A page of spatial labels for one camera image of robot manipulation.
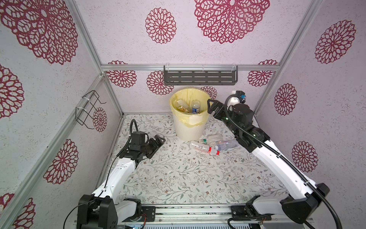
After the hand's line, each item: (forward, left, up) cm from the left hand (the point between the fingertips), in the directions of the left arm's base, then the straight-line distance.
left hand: (161, 146), depth 84 cm
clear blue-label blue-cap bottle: (+29, -22, +6) cm, 37 cm away
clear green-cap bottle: (+16, -35, -16) cm, 41 cm away
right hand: (+7, -27, +28) cm, 40 cm away
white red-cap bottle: (+5, -27, -10) cm, 29 cm away
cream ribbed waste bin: (+17, -17, -11) cm, 27 cm away
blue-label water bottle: (+30, -11, +6) cm, 32 cm away
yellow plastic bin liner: (+36, -17, +9) cm, 41 cm away
